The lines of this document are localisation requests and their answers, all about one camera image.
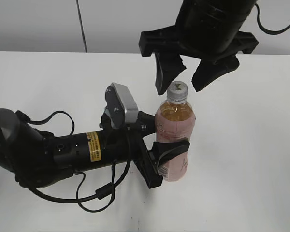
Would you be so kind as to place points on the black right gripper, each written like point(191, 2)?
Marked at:
point(204, 31)

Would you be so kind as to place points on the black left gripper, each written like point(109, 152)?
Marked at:
point(92, 150)

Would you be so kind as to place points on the white bottle cap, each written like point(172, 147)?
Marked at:
point(177, 91)

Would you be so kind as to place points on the pink label tea bottle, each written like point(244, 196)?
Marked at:
point(175, 121)

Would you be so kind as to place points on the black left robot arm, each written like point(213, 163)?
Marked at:
point(46, 159)

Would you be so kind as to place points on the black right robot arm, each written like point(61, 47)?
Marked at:
point(205, 29)

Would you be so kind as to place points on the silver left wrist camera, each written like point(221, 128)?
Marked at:
point(120, 105)

